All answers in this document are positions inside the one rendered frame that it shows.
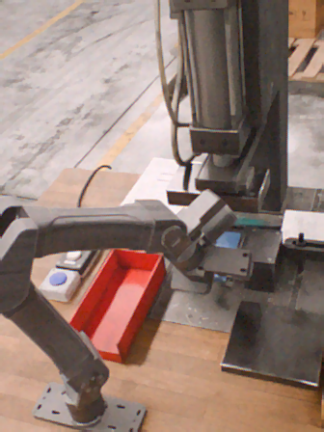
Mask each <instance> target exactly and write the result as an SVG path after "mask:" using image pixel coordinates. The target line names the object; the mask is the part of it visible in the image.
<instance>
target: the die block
mask: <svg viewBox="0 0 324 432"><path fill-rule="evenodd" d="M283 262H284V237H283V240H282V243H281V246H280V249H279V252H278V255H277V259H276V263H275V266H274V267H269V266H261V265H254V264H253V269H252V275H251V276H249V280H248V281H246V280H243V283H244V288H247V289H252V290H258V291H265V292H271V293H275V290H276V286H277V283H278V279H279V276H280V273H281V270H282V266H283Z"/></svg>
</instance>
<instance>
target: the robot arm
mask: <svg viewBox="0 0 324 432"><path fill-rule="evenodd" d="M16 215H17V219H16ZM237 220H238V218H237V216H236V215H235V213H234V212H233V211H232V210H230V209H229V208H228V206H227V205H226V204H225V203H224V201H223V200H222V199H220V198H219V197H218V196H216V195H215V194H214V193H213V192H211V190H210V189H207V190H205V191H204V192H203V193H202V194H201V195H200V196H199V197H198V198H197V199H196V200H195V201H194V202H192V203H191V204H190V205H189V206H188V207H187V208H186V209H185V208H184V207H182V208H181V209H180V210H179V211H178V213H177V214H175V213H174V212H173V211H172V210H171V209H170V208H169V207H168V206H166V205H165V204H163V203H162V202H161V201H159V200H135V201H134V203H125V204H124V205H119V206H111V207H87V208H48V207H42V206H38V205H22V204H21V203H20V201H19V200H18V198H17V197H16V196H3V197H1V198H0V314H1V315H2V316H3V317H4V318H5V319H10V320H11V321H12V322H13V323H14V324H15V325H16V326H17V327H18V328H19V329H20V330H21V331H22V332H23V333H24V334H25V335H26V336H27V337H28V338H29V339H30V340H31V341H33V343H34V344H35V345H36V346H37V347H38V348H39V349H40V350H41V351H42V352H43V353H44V354H45V355H47V356H48V357H49V358H50V359H51V361H52V362H53V363H54V364H55V366H57V367H58V369H59V374H60V376H61V378H62V380H63V381H64V384H63V385H62V384H57V383H53V382H52V383H49V384H47V386H46V387H45V389H44V391H43V392H42V394H41V396H40V398H39V400H38V402H37V403H36V405H35V407H34V409H33V410H32V415H33V416H34V418H36V419H42V420H45V421H49V422H53V423H56V424H60V425H63V426H65V427H69V428H72V429H76V430H80V431H83V432H140V430H141V427H142V425H143V423H144V420H145V418H146V413H147V410H146V405H145V404H142V403H138V402H134V401H130V400H126V399H122V398H118V397H115V396H111V395H108V396H107V395H104V394H102V393H101V390H102V388H103V387H104V386H105V384H106V383H107V382H108V378H109V367H108V366H107V364H106V363H105V362H104V360H103V359H102V357H101V356H100V354H99V352H98V351H97V349H96V348H95V346H94V345H93V343H92V342H91V341H90V340H89V339H88V337H87V336H86V335H85V334H84V333H83V332H80V333H78V332H77V331H76V330H75V329H74V328H73V327H72V326H71V324H70V323H69V322H68V321H67V320H66V319H65V318H64V317H63V315H62V314H61V313H60V312H59V311H57V310H56V309H55V307H54V306H53V305H52V304H51V303H50V302H49V301H48V300H47V298H46V297H45V296H44V295H43V294H42V293H41V290H40V289H39V288H38V287H37V286H36V284H35V283H34V281H33V280H32V279H31V277H32V271H33V265H34V259H37V258H44V257H46V256H51V255H56V254H61V253H70V252H81V251H94V250H110V249H126V250H130V251H145V252H146V253H147V254H158V253H163V255H164V256H165V258H166V259H167V260H168V261H169V262H170V263H171V264H172V265H173V266H174V267H175V271H174V275H173V280H172V288H173V289H174V290H179V291H182V290H184V291H190V292H196V293H198V294H203V295H206V294H208V293H210V292H211V288H212V282H213V278H214V274H217V275H220V276H229V277H232V278H235V279H238V280H246V281H248V280H249V276H251V275H252V269H253V264H252V260H253V255H252V253H251V251H250V250H243V249H235V248H229V247H221V246H215V245H216V242H217V240H218V239H219V238H220V237H221V236H222V235H223V234H224V233H225V232H226V231H227V230H228V229H229V228H230V227H231V226H232V225H233V224H234V223H235V222H236V221H237ZM121 408H122V409H121ZM140 413H141V414H140ZM57 414H59V415H57ZM139 414H140V415H139ZM109 428H112V429H109ZM113 429H115V430H113Z"/></svg>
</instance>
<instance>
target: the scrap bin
mask: <svg viewBox="0 0 324 432"><path fill-rule="evenodd" d="M166 275H167V271H166V266H165V260H164V256H163V254H147V253H146V252H144V251H130V250H126V249H113V250H112V252H111V253H110V255H109V256H108V257H107V259H106V261H105V262H104V264H103V265H102V267H101V269H100V270H99V272H98V274H96V276H95V278H94V280H93V282H92V283H91V285H90V286H89V288H88V290H87V291H86V293H85V295H84V296H83V298H82V300H81V301H80V303H79V305H78V306H77V310H75V312H74V313H73V315H72V317H71V318H70V320H69V323H70V324H71V326H72V327H73V328H74V329H75V330H76V331H77V332H78V333H80V332H83V333H84V334H85V335H86V336H87V337H88V339H89V340H90V341H91V342H92V343H93V345H94V347H95V348H96V349H97V351H98V352H99V354H100V356H101V357H102V359H103V360H106V361H110V362H115V363H119V364H124V362H125V360H126V357H127V355H128V353H129V351H130V349H131V347H132V345H133V344H134V342H135V340H136V338H137V336H138V334H139V332H140V330H141V328H142V326H143V324H144V322H145V320H146V316H147V313H148V311H149V308H150V307H151V305H152V303H153V301H154V299H155V297H156V295H157V292H158V290H159V288H160V286H161V284H162V283H163V281H164V279H165V277H166Z"/></svg>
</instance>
